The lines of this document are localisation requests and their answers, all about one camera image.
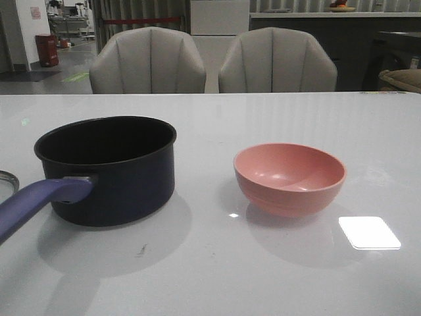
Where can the red box on floor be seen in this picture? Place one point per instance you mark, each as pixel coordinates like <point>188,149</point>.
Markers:
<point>47,50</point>

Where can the red barrier belt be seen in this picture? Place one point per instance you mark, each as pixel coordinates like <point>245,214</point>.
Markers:
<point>172,19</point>

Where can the dark kitchen counter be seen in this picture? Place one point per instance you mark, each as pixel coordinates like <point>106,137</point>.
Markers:
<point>348,39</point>

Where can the fruit plate on counter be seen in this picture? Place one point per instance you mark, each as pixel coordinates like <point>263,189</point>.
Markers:
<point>340,6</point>

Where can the white cabinet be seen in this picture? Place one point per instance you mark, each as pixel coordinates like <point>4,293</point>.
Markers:
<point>213,26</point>

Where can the dark blue saucepan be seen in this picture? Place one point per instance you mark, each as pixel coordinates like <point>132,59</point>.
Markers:
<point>98,172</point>

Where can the right grey upholstered chair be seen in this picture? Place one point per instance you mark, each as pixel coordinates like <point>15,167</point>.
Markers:
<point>276,60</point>

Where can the left grey upholstered chair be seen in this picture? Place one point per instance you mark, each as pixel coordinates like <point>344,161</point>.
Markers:
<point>148,60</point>

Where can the pink bowl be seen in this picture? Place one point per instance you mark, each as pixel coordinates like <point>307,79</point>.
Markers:
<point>289,180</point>

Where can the grey upholstered chair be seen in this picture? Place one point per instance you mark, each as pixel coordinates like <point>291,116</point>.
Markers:
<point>276,60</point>
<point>148,60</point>

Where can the glass lid with blue knob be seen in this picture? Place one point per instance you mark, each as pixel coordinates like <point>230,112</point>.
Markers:
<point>9,185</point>

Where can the beige sofa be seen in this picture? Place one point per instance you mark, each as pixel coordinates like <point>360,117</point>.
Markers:
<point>406,80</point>

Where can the black side table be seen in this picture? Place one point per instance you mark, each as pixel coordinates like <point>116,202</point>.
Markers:
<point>391,51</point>

